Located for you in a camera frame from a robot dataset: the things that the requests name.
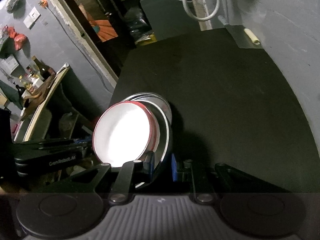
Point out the large steel basin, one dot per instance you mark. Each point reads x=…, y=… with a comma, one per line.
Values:
x=156, y=105

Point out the cleaver knife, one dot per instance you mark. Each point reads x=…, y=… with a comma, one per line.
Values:
x=238, y=34

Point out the small steel bowl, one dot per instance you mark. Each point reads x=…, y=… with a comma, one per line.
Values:
x=164, y=148

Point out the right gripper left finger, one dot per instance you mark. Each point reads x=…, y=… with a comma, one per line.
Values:
x=131, y=174

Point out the orange wall hook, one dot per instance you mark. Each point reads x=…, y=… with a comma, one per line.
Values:
x=43, y=3

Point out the dark glass bottle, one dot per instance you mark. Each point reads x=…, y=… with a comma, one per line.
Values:
x=45, y=70

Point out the white ceramic bowl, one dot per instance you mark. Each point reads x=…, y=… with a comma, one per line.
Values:
x=154, y=126
x=121, y=134

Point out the wall switch plate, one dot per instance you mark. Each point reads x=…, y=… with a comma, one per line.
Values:
x=31, y=18

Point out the red plastic bag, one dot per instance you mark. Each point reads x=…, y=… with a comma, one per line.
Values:
x=18, y=38

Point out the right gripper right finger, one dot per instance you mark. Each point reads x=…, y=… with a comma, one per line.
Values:
x=183, y=176

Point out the wooden cutting board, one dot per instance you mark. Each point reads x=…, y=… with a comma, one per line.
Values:
x=30, y=103

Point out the dark cabinet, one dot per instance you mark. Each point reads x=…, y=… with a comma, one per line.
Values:
x=168, y=18

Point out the white roll on cleaver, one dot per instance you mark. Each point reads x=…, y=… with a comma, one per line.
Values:
x=255, y=40

